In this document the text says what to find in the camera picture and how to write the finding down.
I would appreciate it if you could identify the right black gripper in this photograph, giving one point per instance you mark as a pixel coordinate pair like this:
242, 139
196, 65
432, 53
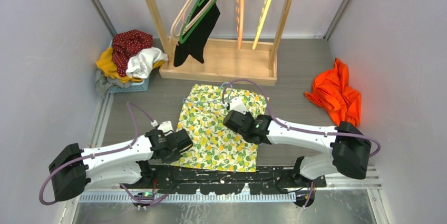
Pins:
248, 114

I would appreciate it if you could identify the beige hanger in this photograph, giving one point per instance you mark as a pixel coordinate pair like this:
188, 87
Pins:
178, 22

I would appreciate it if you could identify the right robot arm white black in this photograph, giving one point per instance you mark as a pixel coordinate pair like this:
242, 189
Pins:
341, 148

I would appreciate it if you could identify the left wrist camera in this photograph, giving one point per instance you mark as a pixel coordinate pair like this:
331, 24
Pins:
166, 127

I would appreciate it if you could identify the yellow hanger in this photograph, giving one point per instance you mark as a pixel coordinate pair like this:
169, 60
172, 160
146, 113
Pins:
257, 37

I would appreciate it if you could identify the white garment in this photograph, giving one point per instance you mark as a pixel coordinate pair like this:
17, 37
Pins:
141, 65

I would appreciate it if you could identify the red polka dot garment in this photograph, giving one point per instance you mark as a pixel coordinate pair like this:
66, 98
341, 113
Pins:
126, 45

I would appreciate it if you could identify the black skirt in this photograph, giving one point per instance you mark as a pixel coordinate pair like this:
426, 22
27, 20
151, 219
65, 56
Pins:
194, 45

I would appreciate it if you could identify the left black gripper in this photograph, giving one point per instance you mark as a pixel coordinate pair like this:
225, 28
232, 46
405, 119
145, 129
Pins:
172, 158

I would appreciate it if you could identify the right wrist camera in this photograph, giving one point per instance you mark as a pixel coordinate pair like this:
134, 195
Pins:
237, 104

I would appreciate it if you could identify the lemon print skirt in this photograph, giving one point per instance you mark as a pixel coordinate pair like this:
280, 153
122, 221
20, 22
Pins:
215, 147

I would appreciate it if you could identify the wooden hanger rack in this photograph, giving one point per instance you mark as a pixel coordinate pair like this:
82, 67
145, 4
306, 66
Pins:
225, 60

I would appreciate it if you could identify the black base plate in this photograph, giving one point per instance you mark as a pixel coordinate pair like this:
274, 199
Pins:
265, 180

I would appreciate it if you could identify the orange garment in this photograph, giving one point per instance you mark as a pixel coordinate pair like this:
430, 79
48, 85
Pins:
331, 92

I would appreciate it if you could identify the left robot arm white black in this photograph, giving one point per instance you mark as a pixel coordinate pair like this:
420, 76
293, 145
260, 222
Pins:
75, 170

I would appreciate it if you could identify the grey garment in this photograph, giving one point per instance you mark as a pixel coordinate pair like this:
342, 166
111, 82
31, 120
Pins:
101, 83

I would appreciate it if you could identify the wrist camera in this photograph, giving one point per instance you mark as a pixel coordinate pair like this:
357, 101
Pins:
166, 127
237, 104

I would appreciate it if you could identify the mustard yellow garment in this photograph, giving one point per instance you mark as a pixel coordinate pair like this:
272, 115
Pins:
105, 64

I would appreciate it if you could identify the aluminium slotted rail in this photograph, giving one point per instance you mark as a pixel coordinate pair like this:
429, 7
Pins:
243, 196

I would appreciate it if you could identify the light blue plastic basket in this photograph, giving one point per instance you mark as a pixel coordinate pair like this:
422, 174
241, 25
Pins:
119, 87

